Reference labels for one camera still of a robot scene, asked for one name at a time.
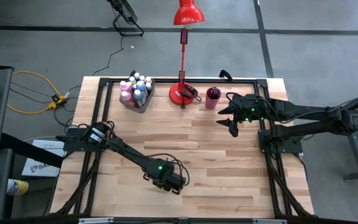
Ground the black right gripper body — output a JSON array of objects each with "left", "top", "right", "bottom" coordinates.
[{"left": 231, "top": 93, "right": 266, "bottom": 124}]

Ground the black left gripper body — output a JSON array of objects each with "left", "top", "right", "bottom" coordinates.
[{"left": 143, "top": 161, "right": 175, "bottom": 189}]

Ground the large teal paint bottle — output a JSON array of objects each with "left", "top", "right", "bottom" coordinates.
[{"left": 132, "top": 89, "right": 146, "bottom": 109}]

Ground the red plastic cup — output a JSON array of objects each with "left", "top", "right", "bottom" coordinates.
[{"left": 204, "top": 86, "right": 222, "bottom": 110}]

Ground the grey plastic storage bin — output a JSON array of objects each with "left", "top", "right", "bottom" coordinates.
[{"left": 119, "top": 72, "right": 155, "bottom": 114}]

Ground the red desk lamp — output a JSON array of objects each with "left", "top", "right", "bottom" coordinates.
[{"left": 168, "top": 0, "right": 206, "bottom": 107}]

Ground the white paper sheet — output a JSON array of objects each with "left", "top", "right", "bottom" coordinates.
[{"left": 31, "top": 139, "right": 67, "bottom": 158}]

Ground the white printed box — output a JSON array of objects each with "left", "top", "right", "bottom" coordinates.
[{"left": 21, "top": 157, "right": 61, "bottom": 178}]

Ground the yellow black power connector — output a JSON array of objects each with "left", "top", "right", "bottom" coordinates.
[{"left": 47, "top": 94, "right": 68, "bottom": 110}]

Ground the yellow white can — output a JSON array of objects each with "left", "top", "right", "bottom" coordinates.
[{"left": 6, "top": 179, "right": 30, "bottom": 197}]

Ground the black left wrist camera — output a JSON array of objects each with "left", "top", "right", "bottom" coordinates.
[{"left": 166, "top": 172, "right": 187, "bottom": 189}]

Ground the black curved handle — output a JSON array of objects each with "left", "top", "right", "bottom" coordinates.
[{"left": 218, "top": 69, "right": 234, "bottom": 82}]

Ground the black aluminium table frame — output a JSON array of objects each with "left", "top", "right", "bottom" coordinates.
[{"left": 50, "top": 77, "right": 315, "bottom": 218}]

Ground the silver aluminium bracket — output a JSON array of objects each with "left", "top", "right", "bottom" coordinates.
[
  {"left": 78, "top": 217, "right": 115, "bottom": 224},
  {"left": 252, "top": 218, "right": 288, "bottom": 224}
]

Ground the black floor cable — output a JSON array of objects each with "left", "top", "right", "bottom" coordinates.
[{"left": 92, "top": 30, "right": 126, "bottom": 77}]

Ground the yellow floor cable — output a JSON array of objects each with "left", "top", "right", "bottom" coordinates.
[{"left": 0, "top": 51, "right": 62, "bottom": 115}]

